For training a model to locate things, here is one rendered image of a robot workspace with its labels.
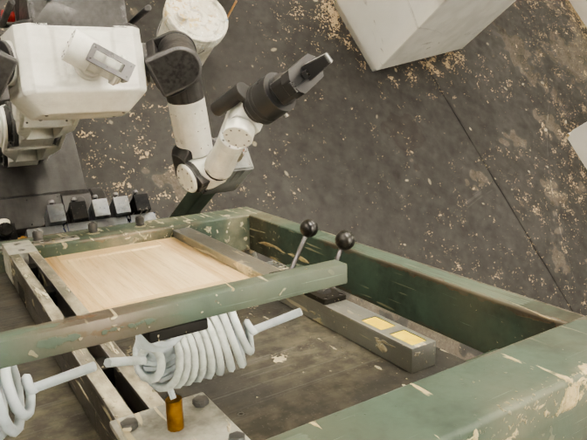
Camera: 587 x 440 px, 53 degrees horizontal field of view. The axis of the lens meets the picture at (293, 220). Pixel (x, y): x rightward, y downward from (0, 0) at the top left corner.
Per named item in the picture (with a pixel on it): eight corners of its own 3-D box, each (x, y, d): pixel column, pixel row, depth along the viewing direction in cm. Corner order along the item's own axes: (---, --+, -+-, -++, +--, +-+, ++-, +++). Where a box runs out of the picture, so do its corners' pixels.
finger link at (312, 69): (334, 64, 112) (311, 79, 116) (324, 50, 111) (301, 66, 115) (330, 67, 111) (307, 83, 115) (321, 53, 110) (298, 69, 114)
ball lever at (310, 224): (288, 280, 122) (314, 221, 123) (298, 285, 119) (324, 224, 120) (274, 275, 120) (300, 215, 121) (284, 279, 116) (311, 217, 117)
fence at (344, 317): (190, 240, 169) (189, 227, 168) (435, 365, 90) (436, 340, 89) (174, 243, 166) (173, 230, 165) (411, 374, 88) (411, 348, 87)
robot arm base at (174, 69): (146, 78, 146) (139, 31, 140) (197, 74, 149) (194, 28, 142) (148, 99, 134) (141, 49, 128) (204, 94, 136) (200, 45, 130)
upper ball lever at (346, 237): (321, 297, 112) (349, 232, 113) (334, 302, 109) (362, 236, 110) (307, 291, 110) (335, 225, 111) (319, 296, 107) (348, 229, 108)
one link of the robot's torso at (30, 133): (-4, 107, 190) (10, 58, 150) (53, 106, 199) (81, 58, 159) (3, 154, 190) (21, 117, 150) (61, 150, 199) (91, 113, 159)
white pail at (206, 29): (190, 32, 310) (221, -31, 272) (216, 80, 306) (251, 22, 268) (135, 41, 293) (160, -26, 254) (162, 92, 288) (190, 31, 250)
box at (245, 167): (224, 160, 200) (244, 134, 185) (234, 192, 197) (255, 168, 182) (191, 163, 193) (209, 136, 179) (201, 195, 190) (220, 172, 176)
